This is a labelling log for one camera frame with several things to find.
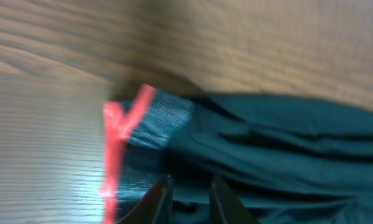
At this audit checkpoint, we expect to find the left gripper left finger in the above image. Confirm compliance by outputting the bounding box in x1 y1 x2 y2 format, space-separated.
117 175 173 224

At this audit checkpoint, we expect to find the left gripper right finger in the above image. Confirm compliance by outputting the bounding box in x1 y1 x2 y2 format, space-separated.
210 176 259 224

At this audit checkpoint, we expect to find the black leggings red waistband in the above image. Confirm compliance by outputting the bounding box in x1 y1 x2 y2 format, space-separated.
99 85 373 223

